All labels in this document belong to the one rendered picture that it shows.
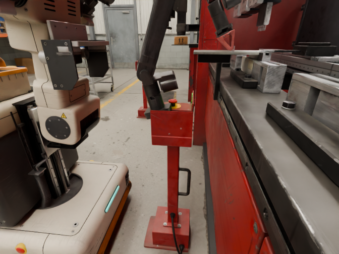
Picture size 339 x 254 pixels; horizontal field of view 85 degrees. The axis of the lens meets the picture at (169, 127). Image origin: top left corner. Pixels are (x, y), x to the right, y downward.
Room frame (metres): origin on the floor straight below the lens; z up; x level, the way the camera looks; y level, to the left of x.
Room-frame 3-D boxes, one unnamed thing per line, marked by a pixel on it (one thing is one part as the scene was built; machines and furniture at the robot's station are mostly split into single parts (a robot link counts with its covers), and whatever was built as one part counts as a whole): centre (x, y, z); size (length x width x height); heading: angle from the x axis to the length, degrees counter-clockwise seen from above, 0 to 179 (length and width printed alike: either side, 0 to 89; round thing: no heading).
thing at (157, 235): (0.74, 0.01, 0.06); 0.25 x 0.20 x 0.12; 83
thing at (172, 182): (0.74, -0.02, 0.39); 0.05 x 0.05 x 0.54; 83
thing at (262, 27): (0.89, -0.39, 1.13); 0.10 x 0.02 x 0.10; 172
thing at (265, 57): (0.86, -0.39, 0.99); 0.20 x 0.03 x 0.03; 172
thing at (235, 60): (1.43, -0.46, 0.92); 0.50 x 0.06 x 0.10; 172
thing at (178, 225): (0.74, -0.02, 0.13); 0.10 x 0.10 x 0.01; 83
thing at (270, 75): (0.83, -0.38, 0.92); 0.39 x 0.06 x 0.10; 172
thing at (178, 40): (3.16, -0.17, 1.04); 0.30 x 0.26 x 0.12; 174
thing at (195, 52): (0.91, -0.24, 1.00); 0.26 x 0.18 x 0.01; 82
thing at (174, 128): (0.74, -0.02, 0.75); 0.20 x 0.16 x 0.18; 173
